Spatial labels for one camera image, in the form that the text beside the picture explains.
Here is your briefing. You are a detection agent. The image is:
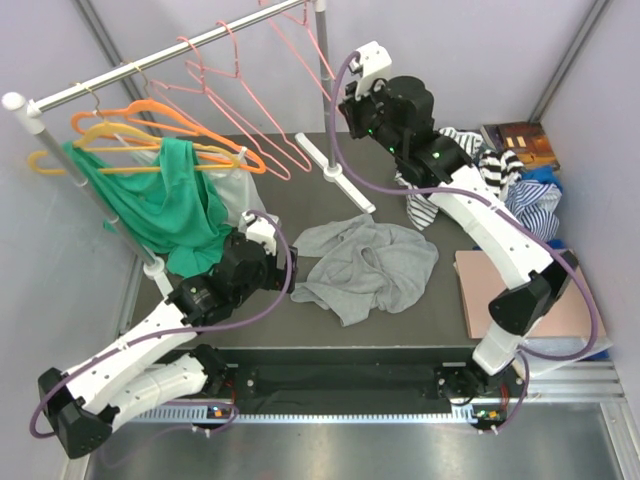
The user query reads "white garment on hanger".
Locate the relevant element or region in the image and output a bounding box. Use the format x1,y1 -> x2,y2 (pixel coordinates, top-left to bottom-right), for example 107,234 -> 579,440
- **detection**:
130,147 -> 269,226

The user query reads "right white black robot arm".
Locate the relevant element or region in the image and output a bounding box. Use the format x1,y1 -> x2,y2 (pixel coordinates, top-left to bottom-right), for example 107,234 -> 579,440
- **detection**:
338,76 -> 577,396

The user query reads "silver clothes rack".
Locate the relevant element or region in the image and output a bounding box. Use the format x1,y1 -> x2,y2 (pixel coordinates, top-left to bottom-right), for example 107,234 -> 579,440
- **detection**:
0,0 -> 377,296

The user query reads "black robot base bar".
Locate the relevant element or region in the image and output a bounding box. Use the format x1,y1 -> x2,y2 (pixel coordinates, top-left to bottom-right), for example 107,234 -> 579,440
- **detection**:
209,347 -> 496,415

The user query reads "bold black white striped garment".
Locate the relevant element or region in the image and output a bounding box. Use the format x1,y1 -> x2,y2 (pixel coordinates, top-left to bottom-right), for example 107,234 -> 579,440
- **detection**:
473,149 -> 524,202

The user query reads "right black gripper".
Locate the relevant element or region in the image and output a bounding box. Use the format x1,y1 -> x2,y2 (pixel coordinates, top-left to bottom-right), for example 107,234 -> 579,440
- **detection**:
338,77 -> 405,160

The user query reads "pink wire hanger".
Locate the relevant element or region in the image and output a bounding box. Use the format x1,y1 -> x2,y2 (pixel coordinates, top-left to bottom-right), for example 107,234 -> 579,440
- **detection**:
185,21 -> 313,180
258,0 -> 335,104
149,35 -> 291,181

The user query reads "black white striped shirt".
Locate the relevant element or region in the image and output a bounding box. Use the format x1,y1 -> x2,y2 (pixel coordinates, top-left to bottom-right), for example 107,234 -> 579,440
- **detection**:
405,127 -> 486,231

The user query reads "blue garment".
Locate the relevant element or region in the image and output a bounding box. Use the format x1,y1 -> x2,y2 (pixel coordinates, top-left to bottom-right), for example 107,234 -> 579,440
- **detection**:
521,165 -> 564,192

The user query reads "yellow plastic hanger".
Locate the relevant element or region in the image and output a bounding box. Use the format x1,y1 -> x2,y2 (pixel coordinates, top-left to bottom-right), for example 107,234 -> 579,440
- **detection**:
27,82 -> 241,175

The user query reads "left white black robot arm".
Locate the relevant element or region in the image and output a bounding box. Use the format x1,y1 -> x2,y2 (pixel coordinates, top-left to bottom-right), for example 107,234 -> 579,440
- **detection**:
38,232 -> 298,459

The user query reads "green tank top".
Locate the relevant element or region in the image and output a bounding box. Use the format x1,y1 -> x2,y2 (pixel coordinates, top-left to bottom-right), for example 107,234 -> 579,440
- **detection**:
63,138 -> 231,277

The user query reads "book with dark cover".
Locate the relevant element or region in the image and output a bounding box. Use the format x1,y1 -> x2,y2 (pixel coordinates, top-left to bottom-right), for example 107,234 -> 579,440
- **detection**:
480,122 -> 560,171

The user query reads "blue white striped shirt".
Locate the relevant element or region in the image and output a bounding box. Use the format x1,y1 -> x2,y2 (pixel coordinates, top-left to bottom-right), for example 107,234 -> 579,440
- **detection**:
505,180 -> 562,242

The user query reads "grey slotted cable duct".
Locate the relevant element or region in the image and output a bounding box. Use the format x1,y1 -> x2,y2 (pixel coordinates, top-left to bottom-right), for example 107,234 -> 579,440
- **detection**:
132,404 -> 478,425

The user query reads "grey tank top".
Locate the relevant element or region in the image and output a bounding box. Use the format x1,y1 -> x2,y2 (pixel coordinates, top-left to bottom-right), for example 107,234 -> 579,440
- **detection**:
291,214 -> 439,327

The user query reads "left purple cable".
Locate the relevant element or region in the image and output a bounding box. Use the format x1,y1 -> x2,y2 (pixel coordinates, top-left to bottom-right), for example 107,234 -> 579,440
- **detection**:
28,209 -> 296,439

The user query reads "orange plastic hanger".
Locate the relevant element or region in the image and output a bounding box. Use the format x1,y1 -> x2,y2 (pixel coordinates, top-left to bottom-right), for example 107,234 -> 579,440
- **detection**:
71,97 -> 267,174

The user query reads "pink cardboard sheet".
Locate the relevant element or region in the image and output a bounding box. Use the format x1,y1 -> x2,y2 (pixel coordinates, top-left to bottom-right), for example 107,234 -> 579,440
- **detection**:
454,250 -> 591,339

